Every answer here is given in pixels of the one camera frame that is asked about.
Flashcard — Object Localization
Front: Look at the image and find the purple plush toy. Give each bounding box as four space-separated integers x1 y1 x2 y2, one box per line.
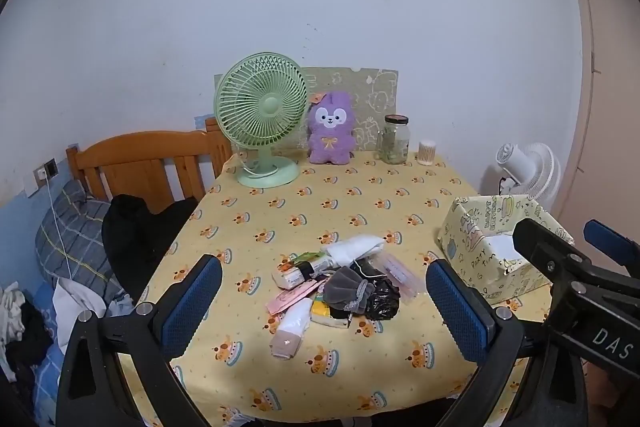
307 91 356 166

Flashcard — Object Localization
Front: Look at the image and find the yellow patterned tablecloth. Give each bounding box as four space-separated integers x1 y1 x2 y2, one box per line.
117 149 551 427

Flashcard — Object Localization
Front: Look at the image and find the glass jar with lid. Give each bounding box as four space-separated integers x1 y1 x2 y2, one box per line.
378 114 410 165

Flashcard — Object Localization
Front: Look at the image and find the grey knit gloves bundle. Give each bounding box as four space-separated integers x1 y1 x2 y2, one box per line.
323 267 374 315

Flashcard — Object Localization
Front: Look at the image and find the patterned storage box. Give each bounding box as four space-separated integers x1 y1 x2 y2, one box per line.
437 195 575 305

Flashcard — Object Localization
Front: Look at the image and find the cotton swab container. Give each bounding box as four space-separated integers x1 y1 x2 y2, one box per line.
416 140 436 166

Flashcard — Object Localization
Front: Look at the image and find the blue plaid pillow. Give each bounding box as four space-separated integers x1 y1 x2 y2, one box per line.
35 179 124 303

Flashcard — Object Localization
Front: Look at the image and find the patterned board against wall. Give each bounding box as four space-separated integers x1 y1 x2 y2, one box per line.
214 66 400 153

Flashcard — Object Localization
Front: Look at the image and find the pile of clothes on bed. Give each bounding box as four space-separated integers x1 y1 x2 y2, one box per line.
1 282 53 383

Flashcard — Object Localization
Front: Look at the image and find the black plastic bag roll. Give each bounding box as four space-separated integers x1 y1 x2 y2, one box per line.
364 277 400 321

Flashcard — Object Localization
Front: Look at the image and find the beige door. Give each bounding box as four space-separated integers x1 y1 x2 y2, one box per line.
554 0 639 251

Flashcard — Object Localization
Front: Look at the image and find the white standing fan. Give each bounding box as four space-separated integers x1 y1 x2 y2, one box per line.
480 142 562 210

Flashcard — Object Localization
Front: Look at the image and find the green sponge pack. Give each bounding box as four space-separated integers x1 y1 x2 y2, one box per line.
272 251 337 291

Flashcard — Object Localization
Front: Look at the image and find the clear striped plastic pack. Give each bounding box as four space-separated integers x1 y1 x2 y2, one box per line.
368 251 426 303

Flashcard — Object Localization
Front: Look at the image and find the black garment on chair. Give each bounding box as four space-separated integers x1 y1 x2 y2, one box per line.
101 194 198 301

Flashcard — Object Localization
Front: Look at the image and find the white folded towel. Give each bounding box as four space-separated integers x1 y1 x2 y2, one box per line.
322 234 386 267

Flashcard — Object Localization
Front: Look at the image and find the pink tissue pack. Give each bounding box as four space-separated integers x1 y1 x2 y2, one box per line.
266 277 326 315

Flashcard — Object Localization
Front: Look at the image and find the green desk fan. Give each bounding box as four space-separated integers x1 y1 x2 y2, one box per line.
214 52 308 188

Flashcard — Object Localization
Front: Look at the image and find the cartoon tissue pack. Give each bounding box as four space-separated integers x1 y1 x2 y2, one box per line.
310 296 352 329

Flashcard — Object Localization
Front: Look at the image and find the wall power socket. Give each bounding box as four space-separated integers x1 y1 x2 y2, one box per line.
34 158 58 186

